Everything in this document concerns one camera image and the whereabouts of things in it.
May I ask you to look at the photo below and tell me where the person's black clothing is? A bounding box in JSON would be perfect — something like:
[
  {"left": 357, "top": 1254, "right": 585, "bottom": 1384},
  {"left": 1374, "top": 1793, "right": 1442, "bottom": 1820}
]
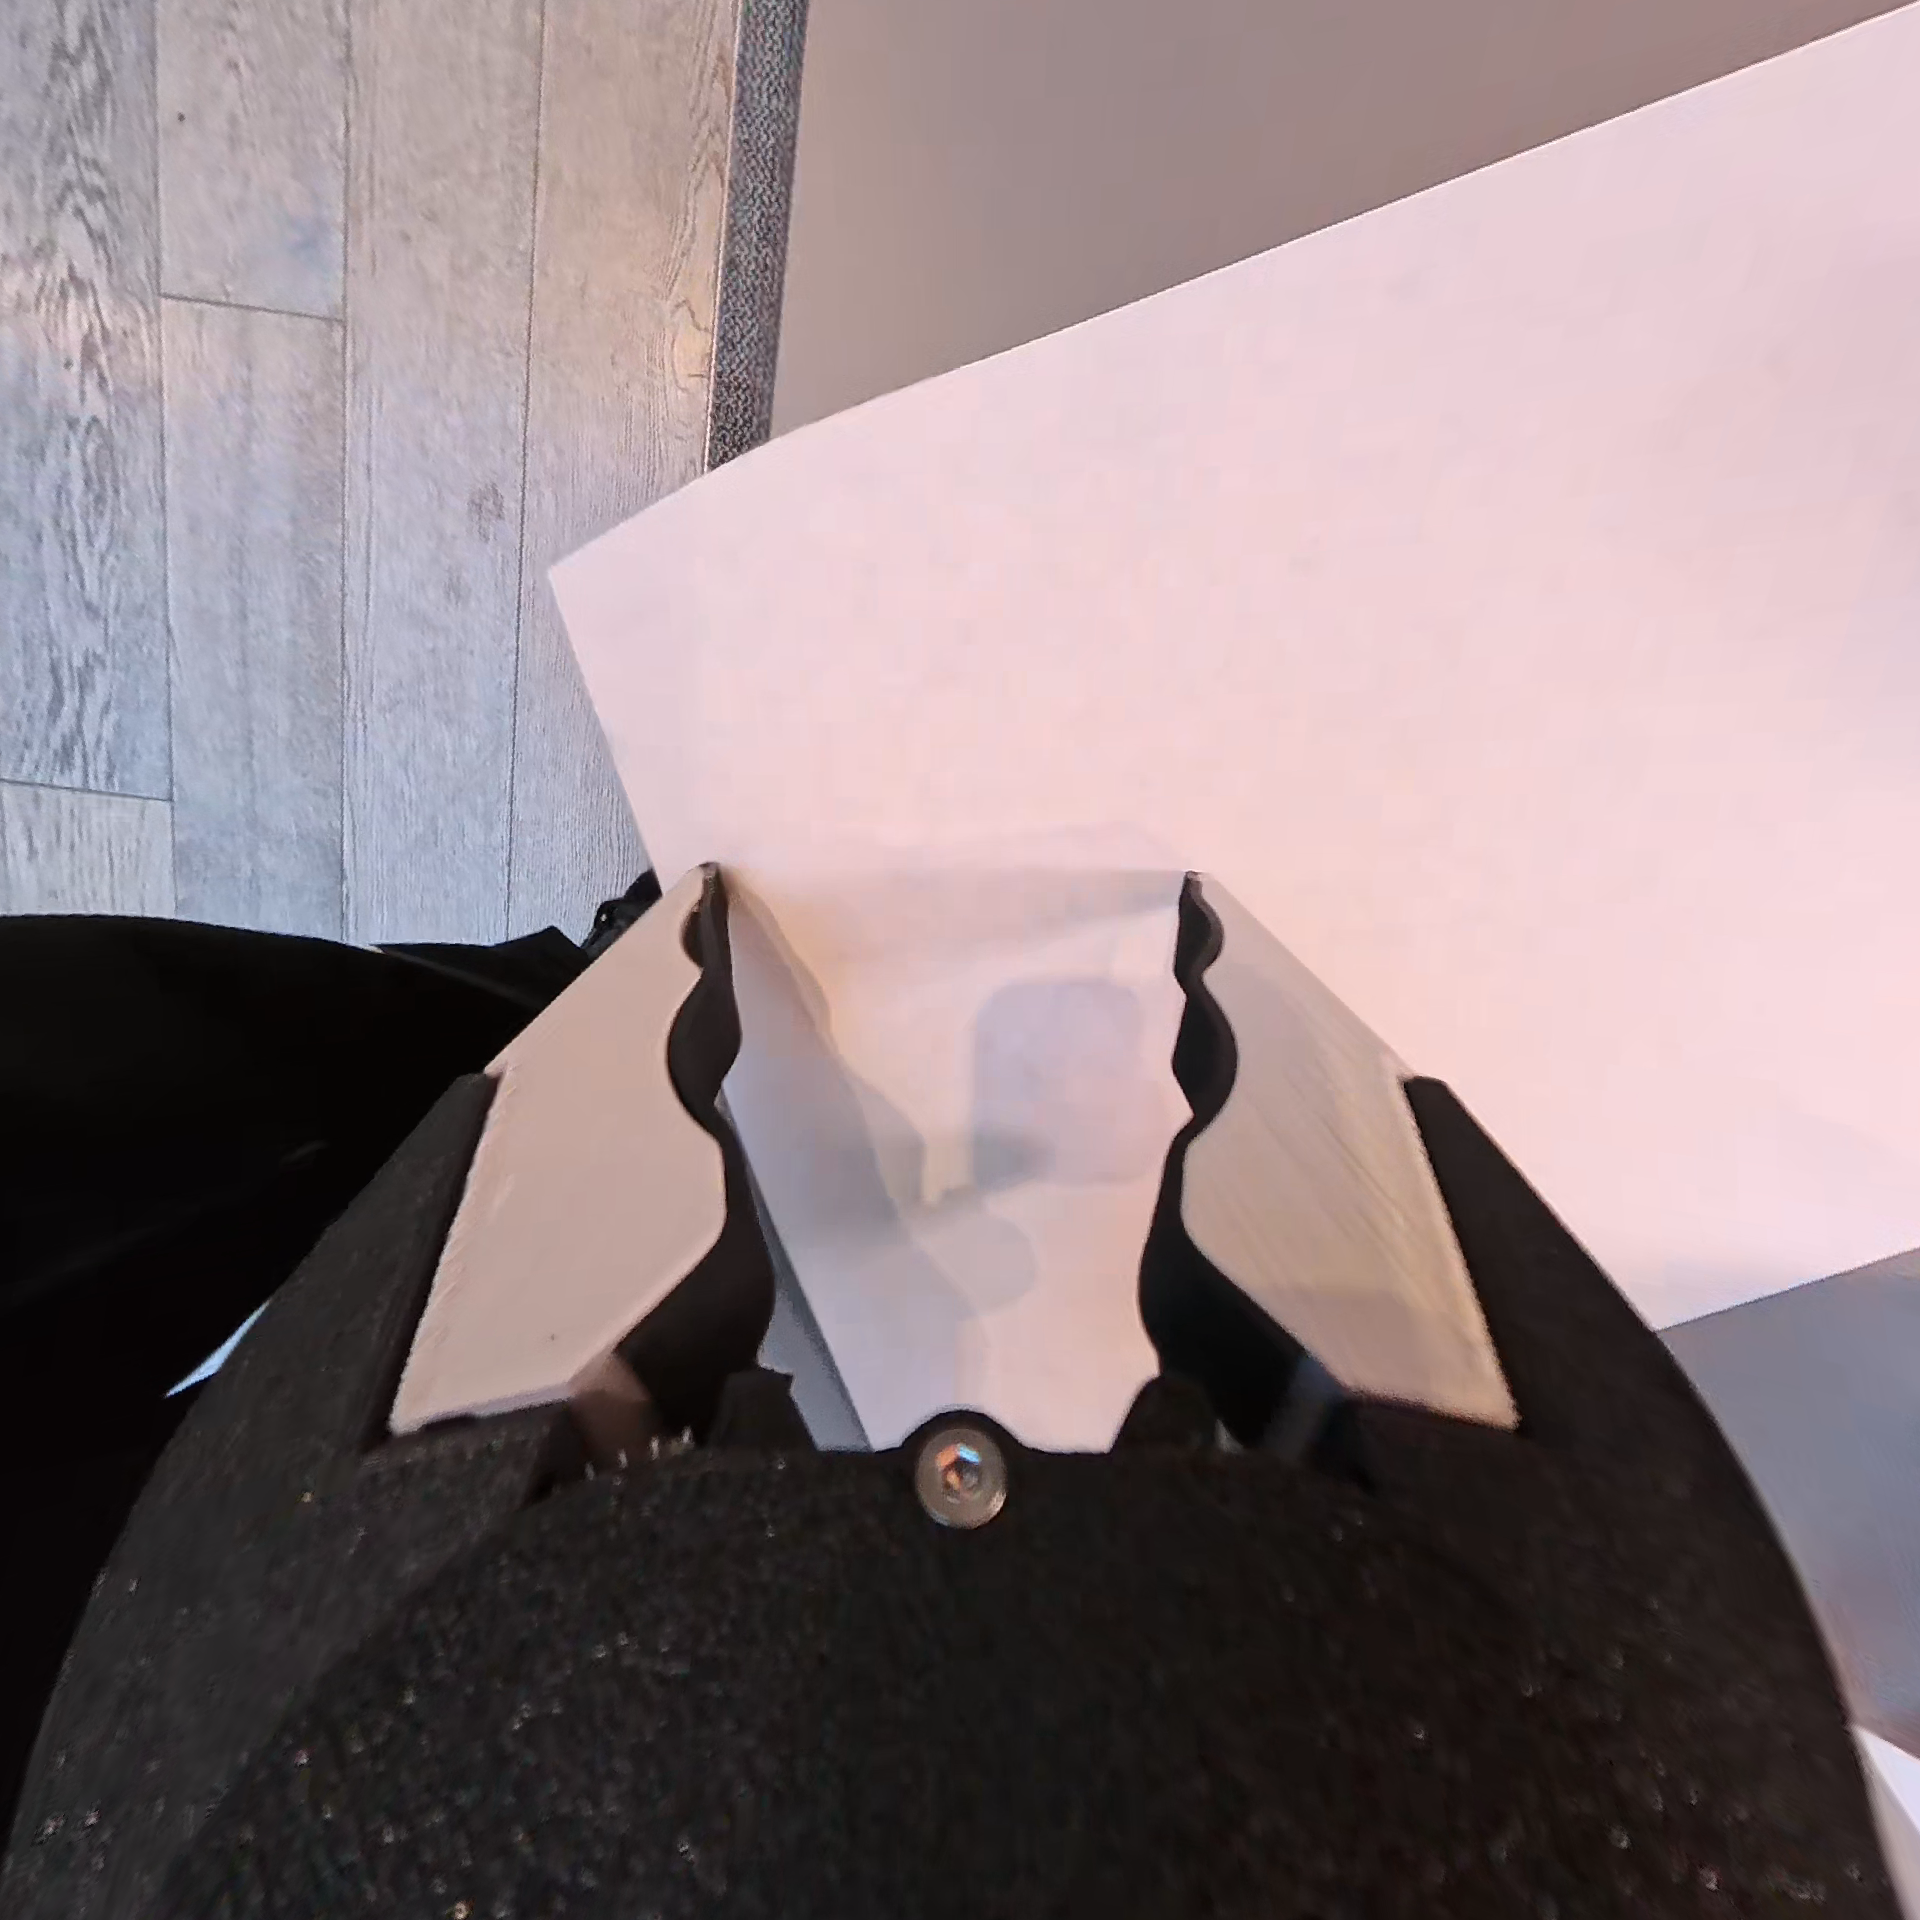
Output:
[{"left": 0, "top": 869, "right": 666, "bottom": 1517}]

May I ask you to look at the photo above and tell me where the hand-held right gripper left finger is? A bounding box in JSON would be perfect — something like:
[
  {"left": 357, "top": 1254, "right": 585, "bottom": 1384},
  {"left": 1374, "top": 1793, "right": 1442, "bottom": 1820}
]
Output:
[{"left": 385, "top": 861, "right": 780, "bottom": 1445}]

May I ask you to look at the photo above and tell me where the white paper sheet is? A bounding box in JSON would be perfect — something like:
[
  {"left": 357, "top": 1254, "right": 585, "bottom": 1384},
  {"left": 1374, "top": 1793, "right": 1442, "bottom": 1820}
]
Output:
[{"left": 545, "top": 0, "right": 1920, "bottom": 1457}]

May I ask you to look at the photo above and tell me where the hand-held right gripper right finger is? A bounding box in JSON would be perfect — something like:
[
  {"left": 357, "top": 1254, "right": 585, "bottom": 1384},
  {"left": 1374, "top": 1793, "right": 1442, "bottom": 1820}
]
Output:
[{"left": 1135, "top": 869, "right": 1520, "bottom": 1453}]

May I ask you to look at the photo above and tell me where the white desk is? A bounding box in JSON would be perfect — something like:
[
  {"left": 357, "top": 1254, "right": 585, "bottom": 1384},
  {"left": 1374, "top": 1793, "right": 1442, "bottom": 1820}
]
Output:
[{"left": 704, "top": 0, "right": 1920, "bottom": 1741}]

